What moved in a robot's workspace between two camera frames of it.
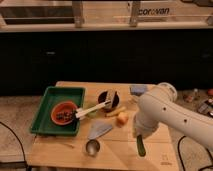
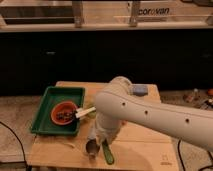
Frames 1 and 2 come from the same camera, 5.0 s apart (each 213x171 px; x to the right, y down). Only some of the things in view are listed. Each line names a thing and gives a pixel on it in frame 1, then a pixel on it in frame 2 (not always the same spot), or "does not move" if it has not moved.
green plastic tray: (43, 123) does not move
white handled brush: (85, 111) does not move
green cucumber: (139, 142) → (107, 152)
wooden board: (107, 141) does not move
